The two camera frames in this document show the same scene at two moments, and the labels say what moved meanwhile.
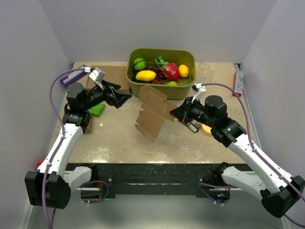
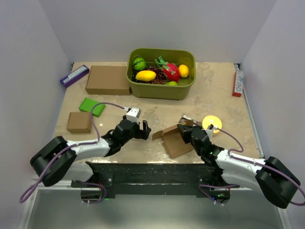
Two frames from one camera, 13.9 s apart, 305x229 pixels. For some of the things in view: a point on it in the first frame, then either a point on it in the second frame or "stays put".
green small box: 96,110 stays put
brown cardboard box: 154,112 -> 174,141
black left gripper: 108,90 -> 142,134
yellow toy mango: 146,75 stays put
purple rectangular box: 68,79 stays put
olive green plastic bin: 182,90 stays put
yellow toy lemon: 183,70 stays put
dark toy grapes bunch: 160,78 stays put
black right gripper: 182,112 -> 185,131
